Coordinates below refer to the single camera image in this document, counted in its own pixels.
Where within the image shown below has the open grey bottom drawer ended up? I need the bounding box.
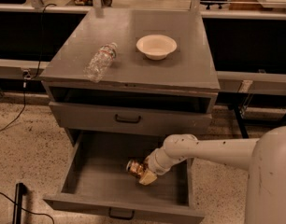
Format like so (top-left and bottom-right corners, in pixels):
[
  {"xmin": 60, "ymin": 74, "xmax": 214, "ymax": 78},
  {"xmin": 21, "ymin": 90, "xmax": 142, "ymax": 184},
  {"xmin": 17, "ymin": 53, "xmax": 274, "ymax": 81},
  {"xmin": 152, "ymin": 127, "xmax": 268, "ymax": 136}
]
[{"xmin": 44, "ymin": 132, "xmax": 204, "ymax": 224}]

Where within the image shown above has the grey drawer cabinet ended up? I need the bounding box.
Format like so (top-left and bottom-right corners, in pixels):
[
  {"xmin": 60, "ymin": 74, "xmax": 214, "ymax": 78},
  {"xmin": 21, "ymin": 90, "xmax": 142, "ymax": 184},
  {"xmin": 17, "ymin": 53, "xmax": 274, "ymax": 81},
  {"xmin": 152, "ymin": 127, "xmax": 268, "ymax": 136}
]
[{"xmin": 41, "ymin": 8, "xmax": 220, "ymax": 142}]

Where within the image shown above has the black table leg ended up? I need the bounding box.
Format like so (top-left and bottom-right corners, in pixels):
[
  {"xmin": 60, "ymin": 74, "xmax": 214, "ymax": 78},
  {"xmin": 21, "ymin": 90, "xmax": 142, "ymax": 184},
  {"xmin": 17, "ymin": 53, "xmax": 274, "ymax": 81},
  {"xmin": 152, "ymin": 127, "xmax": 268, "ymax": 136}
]
[{"xmin": 233, "ymin": 105, "xmax": 249, "ymax": 139}]

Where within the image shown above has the clear plastic water bottle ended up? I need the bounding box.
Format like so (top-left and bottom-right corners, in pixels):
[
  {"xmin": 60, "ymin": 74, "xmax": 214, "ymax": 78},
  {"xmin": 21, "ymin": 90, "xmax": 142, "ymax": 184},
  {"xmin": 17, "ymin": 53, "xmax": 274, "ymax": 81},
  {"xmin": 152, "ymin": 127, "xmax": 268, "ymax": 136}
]
[{"xmin": 84, "ymin": 42, "xmax": 118, "ymax": 83}]

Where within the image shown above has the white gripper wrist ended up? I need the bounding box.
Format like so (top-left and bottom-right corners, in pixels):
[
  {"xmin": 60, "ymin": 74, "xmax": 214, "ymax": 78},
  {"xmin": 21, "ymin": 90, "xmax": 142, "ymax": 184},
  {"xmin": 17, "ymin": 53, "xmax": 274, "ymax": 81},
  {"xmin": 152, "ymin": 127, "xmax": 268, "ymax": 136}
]
[{"xmin": 139, "ymin": 148, "xmax": 171, "ymax": 186}]

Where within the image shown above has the black drawer handle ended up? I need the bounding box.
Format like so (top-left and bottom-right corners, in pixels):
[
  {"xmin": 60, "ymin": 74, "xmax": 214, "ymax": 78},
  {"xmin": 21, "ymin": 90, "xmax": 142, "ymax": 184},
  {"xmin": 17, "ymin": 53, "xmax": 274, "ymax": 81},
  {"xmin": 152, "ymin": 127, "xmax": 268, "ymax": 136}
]
[
  {"xmin": 108, "ymin": 207, "xmax": 135, "ymax": 220},
  {"xmin": 114, "ymin": 114, "xmax": 141, "ymax": 124}
]

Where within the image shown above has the white paper bowl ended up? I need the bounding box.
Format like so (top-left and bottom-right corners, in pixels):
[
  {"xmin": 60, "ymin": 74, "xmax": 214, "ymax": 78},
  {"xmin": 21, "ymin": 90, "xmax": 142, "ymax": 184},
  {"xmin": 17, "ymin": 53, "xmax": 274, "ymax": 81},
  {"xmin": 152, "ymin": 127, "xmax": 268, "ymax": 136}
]
[{"xmin": 136, "ymin": 35, "xmax": 178, "ymax": 61}]

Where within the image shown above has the black drawer handle lower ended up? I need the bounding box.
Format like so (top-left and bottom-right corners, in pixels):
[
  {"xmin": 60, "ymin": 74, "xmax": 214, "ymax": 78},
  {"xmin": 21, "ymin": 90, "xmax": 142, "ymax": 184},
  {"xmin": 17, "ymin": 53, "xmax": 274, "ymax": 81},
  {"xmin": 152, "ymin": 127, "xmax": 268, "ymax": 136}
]
[{"xmin": 108, "ymin": 207, "xmax": 135, "ymax": 220}]

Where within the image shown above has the black stand bottom left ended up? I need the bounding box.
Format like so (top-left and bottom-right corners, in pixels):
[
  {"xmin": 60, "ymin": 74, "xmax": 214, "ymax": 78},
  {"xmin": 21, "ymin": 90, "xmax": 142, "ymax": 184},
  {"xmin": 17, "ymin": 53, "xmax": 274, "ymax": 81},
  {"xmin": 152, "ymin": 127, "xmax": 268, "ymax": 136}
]
[{"xmin": 12, "ymin": 182, "xmax": 27, "ymax": 224}]

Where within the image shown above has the orange soda can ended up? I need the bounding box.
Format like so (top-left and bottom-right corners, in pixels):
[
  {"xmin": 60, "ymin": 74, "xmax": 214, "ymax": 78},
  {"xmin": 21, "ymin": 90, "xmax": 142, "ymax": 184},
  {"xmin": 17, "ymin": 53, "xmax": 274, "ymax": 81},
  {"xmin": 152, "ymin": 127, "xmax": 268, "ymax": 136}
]
[{"xmin": 126, "ymin": 160, "xmax": 147, "ymax": 178}]

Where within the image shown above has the black cable on left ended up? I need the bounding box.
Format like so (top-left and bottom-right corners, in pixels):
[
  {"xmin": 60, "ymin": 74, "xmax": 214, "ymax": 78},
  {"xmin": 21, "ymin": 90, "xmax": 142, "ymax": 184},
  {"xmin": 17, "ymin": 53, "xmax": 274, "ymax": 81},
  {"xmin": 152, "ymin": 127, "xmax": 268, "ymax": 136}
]
[{"xmin": 0, "ymin": 3, "xmax": 58, "ymax": 134}]

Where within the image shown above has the black drawer handle upper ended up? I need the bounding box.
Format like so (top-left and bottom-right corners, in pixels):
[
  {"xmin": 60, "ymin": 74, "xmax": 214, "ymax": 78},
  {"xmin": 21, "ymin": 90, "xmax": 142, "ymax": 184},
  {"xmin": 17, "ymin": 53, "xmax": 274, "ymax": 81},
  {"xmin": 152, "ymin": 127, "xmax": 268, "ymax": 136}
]
[{"xmin": 114, "ymin": 114, "xmax": 141, "ymax": 124}]

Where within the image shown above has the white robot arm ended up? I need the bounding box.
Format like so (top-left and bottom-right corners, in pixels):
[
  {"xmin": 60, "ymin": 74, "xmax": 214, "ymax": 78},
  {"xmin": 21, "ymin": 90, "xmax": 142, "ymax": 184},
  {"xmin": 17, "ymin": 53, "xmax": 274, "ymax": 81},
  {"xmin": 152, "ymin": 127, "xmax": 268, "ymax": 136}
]
[{"xmin": 139, "ymin": 126, "xmax": 286, "ymax": 224}]

